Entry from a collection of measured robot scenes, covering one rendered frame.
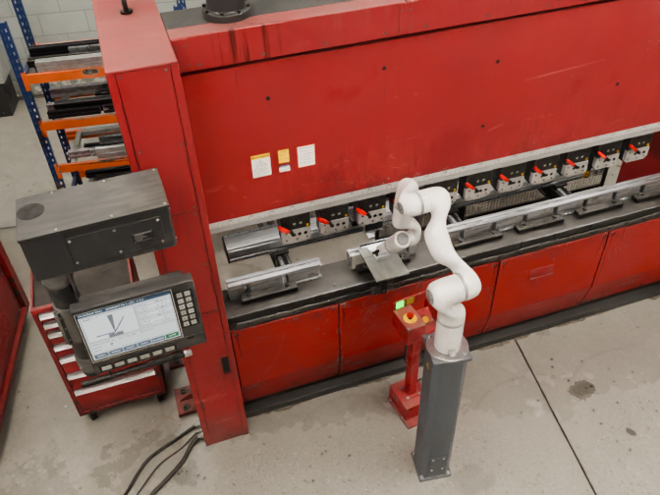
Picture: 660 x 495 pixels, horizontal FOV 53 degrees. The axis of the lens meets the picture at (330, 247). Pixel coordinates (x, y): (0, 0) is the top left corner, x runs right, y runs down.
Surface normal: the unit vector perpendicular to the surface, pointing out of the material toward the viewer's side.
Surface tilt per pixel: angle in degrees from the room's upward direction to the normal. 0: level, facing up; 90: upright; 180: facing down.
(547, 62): 90
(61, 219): 1
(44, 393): 0
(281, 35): 90
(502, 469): 0
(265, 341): 90
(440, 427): 90
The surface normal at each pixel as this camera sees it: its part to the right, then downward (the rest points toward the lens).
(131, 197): -0.02, -0.75
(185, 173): 0.33, 0.62
